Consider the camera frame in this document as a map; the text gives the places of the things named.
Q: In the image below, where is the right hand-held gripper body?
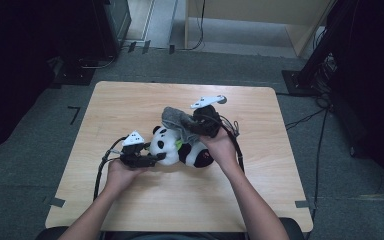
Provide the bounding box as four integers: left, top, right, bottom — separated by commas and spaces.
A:
188, 94, 227, 139

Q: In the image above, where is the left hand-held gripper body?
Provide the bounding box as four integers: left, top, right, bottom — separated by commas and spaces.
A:
119, 130, 155, 169

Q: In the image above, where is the panda plush toy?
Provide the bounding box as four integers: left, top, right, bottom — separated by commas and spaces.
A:
149, 125, 215, 169

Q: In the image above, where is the grey cloth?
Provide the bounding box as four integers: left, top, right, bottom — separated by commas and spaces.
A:
161, 106, 200, 145

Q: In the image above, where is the person's left hand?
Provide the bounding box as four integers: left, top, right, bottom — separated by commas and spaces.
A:
104, 159, 148, 198

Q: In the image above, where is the person's right hand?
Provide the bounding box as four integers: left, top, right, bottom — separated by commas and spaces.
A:
198, 127, 240, 173

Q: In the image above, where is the black angled floor tape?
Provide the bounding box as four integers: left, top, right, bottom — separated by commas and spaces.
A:
67, 105, 81, 126

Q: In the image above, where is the black metal stand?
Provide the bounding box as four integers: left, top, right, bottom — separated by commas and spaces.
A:
281, 0, 358, 98

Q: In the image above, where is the black flat stand base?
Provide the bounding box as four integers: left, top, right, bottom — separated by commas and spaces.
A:
51, 56, 96, 87

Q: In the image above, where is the light wooden furniture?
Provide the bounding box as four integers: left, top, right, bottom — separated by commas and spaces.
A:
183, 0, 334, 58

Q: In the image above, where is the black equipment cabinet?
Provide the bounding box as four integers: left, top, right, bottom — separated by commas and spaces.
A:
91, 0, 133, 59

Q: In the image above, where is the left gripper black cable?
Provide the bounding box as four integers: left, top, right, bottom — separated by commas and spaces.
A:
93, 135, 128, 201

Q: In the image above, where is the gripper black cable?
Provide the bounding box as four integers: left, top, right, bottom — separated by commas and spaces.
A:
218, 114, 246, 173
93, 135, 128, 201

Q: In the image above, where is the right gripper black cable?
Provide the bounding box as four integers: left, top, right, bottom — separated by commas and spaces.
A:
218, 114, 246, 173

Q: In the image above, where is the black hanging cable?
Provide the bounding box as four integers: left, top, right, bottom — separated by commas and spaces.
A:
179, 0, 206, 52

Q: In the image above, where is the black floor cable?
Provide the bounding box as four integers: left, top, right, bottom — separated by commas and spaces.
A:
284, 108, 329, 131
313, 109, 329, 214

